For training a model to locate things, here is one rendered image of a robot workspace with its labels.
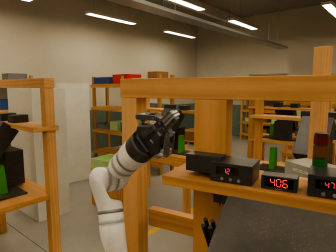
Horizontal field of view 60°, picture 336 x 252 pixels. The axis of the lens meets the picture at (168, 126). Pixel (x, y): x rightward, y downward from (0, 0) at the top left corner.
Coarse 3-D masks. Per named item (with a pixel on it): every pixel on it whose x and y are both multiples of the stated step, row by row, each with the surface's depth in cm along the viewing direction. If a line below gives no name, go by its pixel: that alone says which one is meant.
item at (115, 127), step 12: (156, 72) 625; (96, 84) 756; (108, 84) 717; (108, 96) 804; (96, 108) 758; (108, 108) 726; (120, 108) 703; (96, 120) 780; (108, 120) 811; (120, 120) 769; (96, 132) 784; (108, 132) 735; (120, 132) 712; (96, 144) 787; (108, 144) 818; (96, 156) 790
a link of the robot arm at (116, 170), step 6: (114, 156) 75; (114, 162) 74; (108, 168) 77; (114, 168) 75; (120, 168) 73; (114, 174) 76; (120, 174) 75; (126, 174) 75; (120, 180) 82; (126, 180) 80; (120, 186) 82
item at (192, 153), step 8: (192, 152) 121; (200, 152) 121; (208, 152) 121; (192, 160) 118; (200, 160) 116; (208, 160) 114; (216, 160) 113; (192, 168) 118; (200, 168) 117; (208, 168) 115
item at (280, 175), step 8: (264, 176) 103; (272, 176) 102; (280, 176) 101; (288, 176) 101; (296, 176) 101; (264, 184) 103; (272, 184) 102; (288, 184) 99; (296, 184) 98; (296, 192) 99
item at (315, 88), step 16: (128, 80) 137; (144, 80) 133; (160, 80) 129; (176, 80) 125; (192, 80) 122; (208, 80) 118; (224, 80) 115; (240, 80) 112; (256, 80) 109; (272, 80) 106; (288, 80) 104; (304, 80) 101; (320, 80) 99; (128, 96) 138; (144, 96) 134; (160, 96) 130; (176, 96) 126; (192, 96) 122; (208, 96) 119; (224, 96) 116; (240, 96) 113; (256, 96) 110; (272, 96) 107; (288, 96) 104; (304, 96) 102; (320, 96) 99
